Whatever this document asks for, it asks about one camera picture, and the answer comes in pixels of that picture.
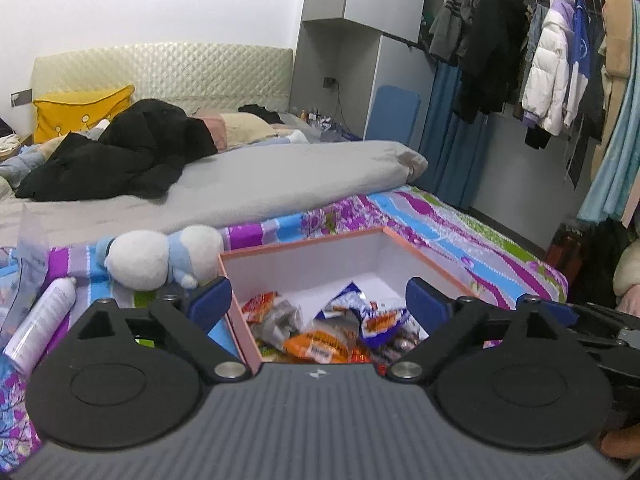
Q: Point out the small grey clear packet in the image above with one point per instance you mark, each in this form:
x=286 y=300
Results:
x=282 y=322

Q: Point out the small red spicy packet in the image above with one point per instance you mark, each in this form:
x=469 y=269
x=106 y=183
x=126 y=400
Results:
x=255 y=309

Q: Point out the pink beige pillow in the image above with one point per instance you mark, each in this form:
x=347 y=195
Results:
x=234 y=130

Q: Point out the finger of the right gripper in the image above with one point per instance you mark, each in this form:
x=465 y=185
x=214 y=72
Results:
x=563 y=313

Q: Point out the light teal hanging garment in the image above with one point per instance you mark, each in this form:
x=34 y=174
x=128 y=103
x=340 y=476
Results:
x=610 y=190

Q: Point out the grey wall cabinet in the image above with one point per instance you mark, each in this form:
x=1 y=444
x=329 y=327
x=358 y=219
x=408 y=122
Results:
x=348 y=49

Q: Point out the white puffer jacket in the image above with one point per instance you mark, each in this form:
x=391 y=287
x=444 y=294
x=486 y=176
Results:
x=560 y=69

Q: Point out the black hanging coat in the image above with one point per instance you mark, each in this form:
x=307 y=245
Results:
x=492 y=60

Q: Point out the cream quilted headboard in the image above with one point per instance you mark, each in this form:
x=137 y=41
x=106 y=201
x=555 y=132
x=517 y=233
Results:
x=192 y=76

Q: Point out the white clothes pile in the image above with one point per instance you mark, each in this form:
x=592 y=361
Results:
x=19 y=156

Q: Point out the orange snack packet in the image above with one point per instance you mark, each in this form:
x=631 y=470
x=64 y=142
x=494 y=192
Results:
x=318 y=346

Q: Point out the clear blue plastic bag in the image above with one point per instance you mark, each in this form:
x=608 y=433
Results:
x=31 y=257

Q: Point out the wall socket panel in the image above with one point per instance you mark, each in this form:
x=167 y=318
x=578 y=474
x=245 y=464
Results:
x=20 y=98

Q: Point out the blue curtain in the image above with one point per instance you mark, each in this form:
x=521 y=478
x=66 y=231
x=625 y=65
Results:
x=454 y=149

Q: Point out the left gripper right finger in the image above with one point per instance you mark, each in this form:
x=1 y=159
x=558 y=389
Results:
x=451 y=326

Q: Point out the blue padded board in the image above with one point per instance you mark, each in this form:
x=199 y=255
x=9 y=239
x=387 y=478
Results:
x=393 y=115

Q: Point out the pink cardboard box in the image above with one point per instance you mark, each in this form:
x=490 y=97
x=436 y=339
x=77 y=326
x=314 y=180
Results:
x=310 y=272

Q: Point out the yellow pillow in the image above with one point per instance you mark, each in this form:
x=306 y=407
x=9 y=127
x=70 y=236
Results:
x=58 y=113

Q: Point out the white spray can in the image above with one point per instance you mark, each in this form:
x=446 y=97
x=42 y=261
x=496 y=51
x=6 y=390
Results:
x=26 y=346

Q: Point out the white blue plush toy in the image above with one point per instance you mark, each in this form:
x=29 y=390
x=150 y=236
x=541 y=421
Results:
x=145 y=260

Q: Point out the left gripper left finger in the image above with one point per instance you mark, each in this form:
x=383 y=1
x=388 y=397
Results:
x=187 y=320

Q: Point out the tan hanging coat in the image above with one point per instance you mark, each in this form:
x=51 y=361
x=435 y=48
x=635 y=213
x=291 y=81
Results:
x=616 y=48

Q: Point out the blue white snack bag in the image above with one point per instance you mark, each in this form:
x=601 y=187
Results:
x=378 y=321

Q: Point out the black clothing pile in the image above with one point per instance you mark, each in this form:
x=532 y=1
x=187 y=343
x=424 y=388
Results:
x=141 y=153

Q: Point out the shrimp flavour snack bag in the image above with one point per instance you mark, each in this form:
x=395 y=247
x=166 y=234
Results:
x=405 y=340

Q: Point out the grey striped hanging sweater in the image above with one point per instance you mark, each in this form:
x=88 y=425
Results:
x=451 y=30

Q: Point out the person's right hand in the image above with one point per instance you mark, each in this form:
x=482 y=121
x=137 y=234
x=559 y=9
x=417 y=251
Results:
x=623 y=444

